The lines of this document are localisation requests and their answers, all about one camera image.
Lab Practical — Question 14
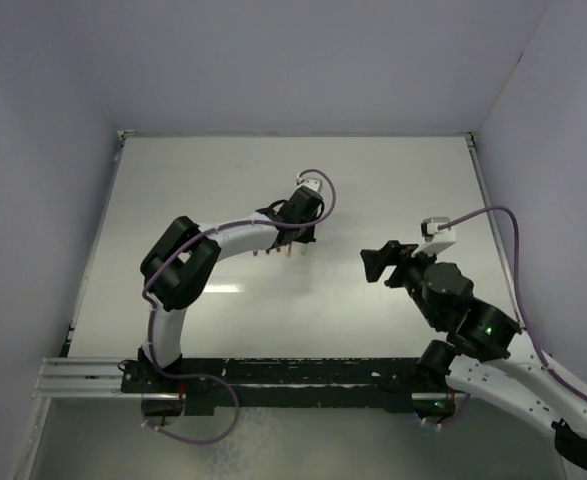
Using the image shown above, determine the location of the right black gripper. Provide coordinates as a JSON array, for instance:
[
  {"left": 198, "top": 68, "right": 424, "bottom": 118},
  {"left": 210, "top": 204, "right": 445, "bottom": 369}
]
[{"left": 360, "top": 240, "right": 442, "bottom": 328}]

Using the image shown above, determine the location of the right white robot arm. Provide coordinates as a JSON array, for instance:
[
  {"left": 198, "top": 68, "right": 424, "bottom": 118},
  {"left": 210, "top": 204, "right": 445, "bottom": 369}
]
[{"left": 360, "top": 240, "right": 587, "bottom": 471}]

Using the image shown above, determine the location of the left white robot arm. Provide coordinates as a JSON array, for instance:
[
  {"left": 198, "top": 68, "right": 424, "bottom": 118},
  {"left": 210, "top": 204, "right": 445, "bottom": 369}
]
[{"left": 140, "top": 179, "right": 324, "bottom": 392}]

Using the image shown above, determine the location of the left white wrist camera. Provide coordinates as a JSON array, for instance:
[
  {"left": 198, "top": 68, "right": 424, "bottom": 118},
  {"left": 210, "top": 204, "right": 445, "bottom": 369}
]
[{"left": 296, "top": 176, "right": 323, "bottom": 195}]

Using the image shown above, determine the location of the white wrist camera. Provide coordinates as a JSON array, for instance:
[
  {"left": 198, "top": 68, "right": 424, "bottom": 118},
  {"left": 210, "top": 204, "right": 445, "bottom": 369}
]
[
  {"left": 296, "top": 176, "right": 323, "bottom": 195},
  {"left": 412, "top": 217, "right": 456, "bottom": 257}
]

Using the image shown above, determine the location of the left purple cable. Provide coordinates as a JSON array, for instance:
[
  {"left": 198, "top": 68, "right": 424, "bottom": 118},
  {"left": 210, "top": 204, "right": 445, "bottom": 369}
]
[{"left": 141, "top": 168, "right": 337, "bottom": 371}]

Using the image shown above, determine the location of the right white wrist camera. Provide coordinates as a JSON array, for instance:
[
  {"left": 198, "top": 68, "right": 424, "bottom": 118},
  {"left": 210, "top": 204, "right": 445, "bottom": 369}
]
[{"left": 412, "top": 217, "right": 456, "bottom": 257}]

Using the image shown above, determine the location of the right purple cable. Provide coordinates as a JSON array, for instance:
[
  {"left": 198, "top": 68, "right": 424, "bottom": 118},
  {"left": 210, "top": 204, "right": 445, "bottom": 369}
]
[{"left": 437, "top": 205, "right": 587, "bottom": 416}]

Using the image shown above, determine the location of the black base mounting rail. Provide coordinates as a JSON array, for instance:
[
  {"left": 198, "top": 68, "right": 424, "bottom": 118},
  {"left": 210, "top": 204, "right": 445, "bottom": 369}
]
[{"left": 118, "top": 353, "right": 465, "bottom": 422}]

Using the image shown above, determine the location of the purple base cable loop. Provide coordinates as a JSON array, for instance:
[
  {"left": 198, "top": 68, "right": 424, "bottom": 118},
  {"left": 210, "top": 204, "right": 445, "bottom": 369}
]
[{"left": 140, "top": 374, "right": 240, "bottom": 445}]

